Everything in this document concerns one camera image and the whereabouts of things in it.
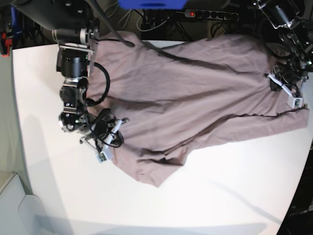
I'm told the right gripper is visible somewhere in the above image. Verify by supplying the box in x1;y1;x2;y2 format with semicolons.
79;117;130;157

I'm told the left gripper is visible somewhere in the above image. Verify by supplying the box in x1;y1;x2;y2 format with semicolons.
264;66;308;97

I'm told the mauve t-shirt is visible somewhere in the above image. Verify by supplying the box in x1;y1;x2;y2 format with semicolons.
89;32;309;187

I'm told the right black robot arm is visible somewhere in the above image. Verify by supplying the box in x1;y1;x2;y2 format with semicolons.
9;0;127;162

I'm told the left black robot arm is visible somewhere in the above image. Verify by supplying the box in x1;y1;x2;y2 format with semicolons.
253;0;313;98

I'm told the grey power strip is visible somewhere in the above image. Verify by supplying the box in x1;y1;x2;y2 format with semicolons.
184;9;239;22

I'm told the white side table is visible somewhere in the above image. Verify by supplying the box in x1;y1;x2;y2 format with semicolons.
0;174;45;235

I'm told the blue box at top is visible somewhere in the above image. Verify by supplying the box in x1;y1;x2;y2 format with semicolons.
118;0;187;10

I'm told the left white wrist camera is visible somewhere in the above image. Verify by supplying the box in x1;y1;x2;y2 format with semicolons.
287;96;303;109

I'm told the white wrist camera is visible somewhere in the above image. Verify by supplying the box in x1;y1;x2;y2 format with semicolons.
287;96;303;109
96;149;113;163

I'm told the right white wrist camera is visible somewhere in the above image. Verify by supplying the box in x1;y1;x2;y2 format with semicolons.
96;149;113;163

